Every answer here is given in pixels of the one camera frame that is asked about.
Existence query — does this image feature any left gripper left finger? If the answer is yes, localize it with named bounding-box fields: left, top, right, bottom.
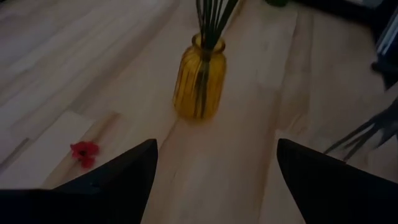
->
left=0, top=139, right=159, bottom=224

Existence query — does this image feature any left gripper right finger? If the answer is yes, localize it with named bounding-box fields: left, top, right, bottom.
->
left=275, top=138, right=398, bottom=224

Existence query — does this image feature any red artificial flower bunch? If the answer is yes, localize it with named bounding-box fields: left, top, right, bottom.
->
left=208, top=0, right=241, bottom=52
left=195, top=0, right=218, bottom=119

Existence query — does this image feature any yellow ribbed glass vase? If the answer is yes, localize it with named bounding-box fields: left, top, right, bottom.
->
left=172, top=32, right=228, bottom=121

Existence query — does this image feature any loose red flower blossom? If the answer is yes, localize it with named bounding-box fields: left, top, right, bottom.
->
left=70, top=140, right=101, bottom=169

